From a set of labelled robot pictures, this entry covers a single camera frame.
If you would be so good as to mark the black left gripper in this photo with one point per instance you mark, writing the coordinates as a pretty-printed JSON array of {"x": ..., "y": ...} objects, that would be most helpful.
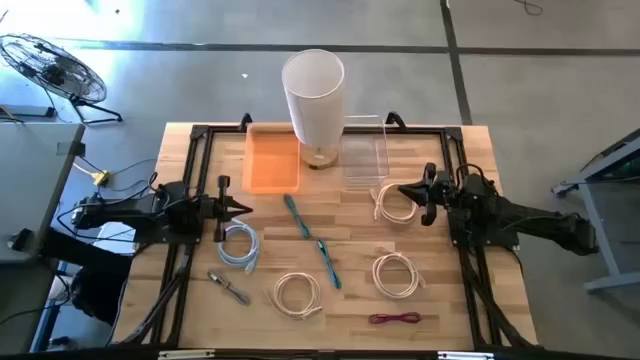
[{"x": 223, "y": 210}]

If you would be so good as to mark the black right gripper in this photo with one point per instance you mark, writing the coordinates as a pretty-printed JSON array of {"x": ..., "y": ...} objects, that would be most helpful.
[{"x": 436, "y": 195}]

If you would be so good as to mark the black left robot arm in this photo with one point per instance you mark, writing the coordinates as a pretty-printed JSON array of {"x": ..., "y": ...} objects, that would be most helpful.
[{"x": 125, "y": 212}]

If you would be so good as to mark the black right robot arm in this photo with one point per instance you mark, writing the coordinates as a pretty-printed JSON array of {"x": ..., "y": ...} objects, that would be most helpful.
[{"x": 540, "y": 220}]

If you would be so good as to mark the orange translucent plastic bin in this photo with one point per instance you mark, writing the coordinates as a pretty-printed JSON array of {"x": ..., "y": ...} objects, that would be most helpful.
[{"x": 270, "y": 165}]

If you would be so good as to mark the clear plastic bin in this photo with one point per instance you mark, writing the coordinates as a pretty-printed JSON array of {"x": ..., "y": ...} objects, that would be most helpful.
[{"x": 365, "y": 160}]

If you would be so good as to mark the white shade wooden base lamp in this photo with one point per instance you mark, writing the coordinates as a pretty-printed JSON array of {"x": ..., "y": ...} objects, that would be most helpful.
[{"x": 315, "y": 110}]

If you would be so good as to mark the white paper sheet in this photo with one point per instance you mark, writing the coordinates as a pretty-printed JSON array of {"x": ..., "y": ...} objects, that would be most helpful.
[{"x": 112, "y": 235}]

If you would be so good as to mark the yellow power plug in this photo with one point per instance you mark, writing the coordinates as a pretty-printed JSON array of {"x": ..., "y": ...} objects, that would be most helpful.
[{"x": 101, "y": 178}]

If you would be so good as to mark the black office chair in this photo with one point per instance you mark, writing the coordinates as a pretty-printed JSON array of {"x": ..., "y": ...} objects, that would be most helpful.
[{"x": 95, "y": 295}]

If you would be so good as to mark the grey desk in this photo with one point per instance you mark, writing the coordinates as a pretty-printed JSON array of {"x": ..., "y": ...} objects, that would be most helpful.
[{"x": 30, "y": 190}]

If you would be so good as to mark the small black desk device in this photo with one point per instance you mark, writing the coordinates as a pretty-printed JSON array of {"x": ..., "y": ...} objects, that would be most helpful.
[{"x": 20, "y": 239}]

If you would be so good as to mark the black floor fan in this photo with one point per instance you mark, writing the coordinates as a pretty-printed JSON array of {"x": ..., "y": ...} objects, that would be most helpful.
[{"x": 55, "y": 70}]

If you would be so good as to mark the grey power strip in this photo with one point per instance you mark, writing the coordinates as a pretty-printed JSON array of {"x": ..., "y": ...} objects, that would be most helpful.
[{"x": 30, "y": 111}]

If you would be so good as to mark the black aluminium table frame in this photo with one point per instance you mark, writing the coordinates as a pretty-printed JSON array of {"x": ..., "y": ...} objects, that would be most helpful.
[{"x": 425, "y": 131}]

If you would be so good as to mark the silver metal bracket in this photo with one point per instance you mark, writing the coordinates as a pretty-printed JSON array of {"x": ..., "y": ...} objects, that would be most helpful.
[
  {"x": 186, "y": 354},
  {"x": 465, "y": 355}
]

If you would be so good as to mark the grey metal table frame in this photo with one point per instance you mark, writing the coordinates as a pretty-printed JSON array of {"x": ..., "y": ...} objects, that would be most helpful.
[{"x": 600, "y": 235}]

